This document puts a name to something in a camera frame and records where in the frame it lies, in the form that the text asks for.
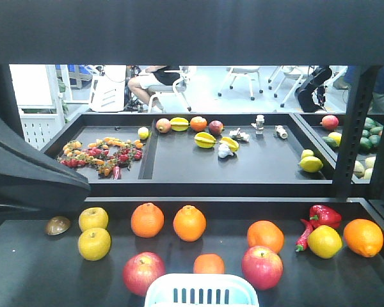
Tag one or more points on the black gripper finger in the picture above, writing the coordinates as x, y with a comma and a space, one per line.
31, 179

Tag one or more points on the light blue plastic basket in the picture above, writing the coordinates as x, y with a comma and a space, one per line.
188, 289

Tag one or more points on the brown mushroom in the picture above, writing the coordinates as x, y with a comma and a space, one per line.
57, 225

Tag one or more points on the yellow apple back left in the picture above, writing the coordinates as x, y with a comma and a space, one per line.
93, 217

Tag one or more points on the yellow apple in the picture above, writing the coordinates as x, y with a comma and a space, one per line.
94, 244
325, 242
93, 217

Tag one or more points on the pile of strawberries and tomatoes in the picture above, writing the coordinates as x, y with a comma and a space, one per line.
108, 156

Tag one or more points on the yellow apple front left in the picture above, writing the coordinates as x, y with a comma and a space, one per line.
94, 244

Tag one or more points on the orange back left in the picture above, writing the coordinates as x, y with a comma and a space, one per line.
147, 220

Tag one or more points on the red apple front left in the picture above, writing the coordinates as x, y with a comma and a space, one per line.
141, 270

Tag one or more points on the red apple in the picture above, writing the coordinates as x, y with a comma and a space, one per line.
262, 267
141, 270

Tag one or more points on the yellow starfruit back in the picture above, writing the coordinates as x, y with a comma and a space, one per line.
179, 124

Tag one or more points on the seated person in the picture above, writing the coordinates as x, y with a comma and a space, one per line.
152, 76

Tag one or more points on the orange back middle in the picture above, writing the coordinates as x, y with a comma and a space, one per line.
189, 223

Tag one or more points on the yellow starfruit middle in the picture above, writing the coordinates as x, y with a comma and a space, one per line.
205, 140

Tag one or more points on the white garlic bulb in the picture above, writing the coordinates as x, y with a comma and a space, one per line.
224, 151

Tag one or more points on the small orange front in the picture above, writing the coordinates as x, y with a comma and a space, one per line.
209, 263

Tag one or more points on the yellow starfruit small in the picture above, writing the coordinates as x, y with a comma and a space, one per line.
231, 143

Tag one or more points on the orange centre right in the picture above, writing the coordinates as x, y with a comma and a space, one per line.
267, 234

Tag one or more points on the red apple front right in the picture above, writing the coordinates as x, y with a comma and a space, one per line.
262, 267

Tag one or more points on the red chili pepper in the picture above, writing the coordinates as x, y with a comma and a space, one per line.
301, 243

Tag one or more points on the large yellow lemon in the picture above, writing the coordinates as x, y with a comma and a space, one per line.
311, 164

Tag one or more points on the red bell pepper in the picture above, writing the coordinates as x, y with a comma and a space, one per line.
323, 215

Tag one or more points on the yellow apple right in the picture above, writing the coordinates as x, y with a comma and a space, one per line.
325, 242

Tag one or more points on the large orange far right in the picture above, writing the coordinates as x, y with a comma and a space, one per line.
363, 237

